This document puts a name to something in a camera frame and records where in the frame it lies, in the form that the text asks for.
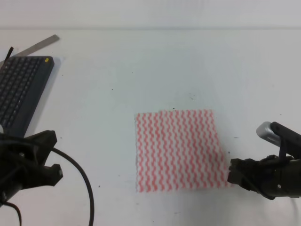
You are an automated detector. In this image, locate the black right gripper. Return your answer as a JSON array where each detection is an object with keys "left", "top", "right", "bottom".
[{"left": 227, "top": 155, "right": 301, "bottom": 200}]

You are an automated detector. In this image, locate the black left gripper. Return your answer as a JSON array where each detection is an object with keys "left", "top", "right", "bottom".
[{"left": 0, "top": 130, "right": 63, "bottom": 206}]

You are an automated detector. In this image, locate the pink white wavy towel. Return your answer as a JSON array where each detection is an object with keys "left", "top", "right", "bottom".
[{"left": 135, "top": 109, "right": 230, "bottom": 193}]

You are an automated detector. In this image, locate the black keyboard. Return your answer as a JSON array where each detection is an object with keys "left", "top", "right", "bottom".
[{"left": 0, "top": 56, "right": 55, "bottom": 137}]

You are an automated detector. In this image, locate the metal ruler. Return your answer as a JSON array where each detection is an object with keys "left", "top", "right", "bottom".
[{"left": 0, "top": 34, "right": 60, "bottom": 67}]

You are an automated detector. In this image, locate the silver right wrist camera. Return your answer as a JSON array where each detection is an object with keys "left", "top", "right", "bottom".
[{"left": 256, "top": 121, "right": 301, "bottom": 161}]

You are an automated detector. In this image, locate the black cable tie end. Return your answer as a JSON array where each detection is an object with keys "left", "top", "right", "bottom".
[{"left": 4, "top": 47, "right": 14, "bottom": 62}]

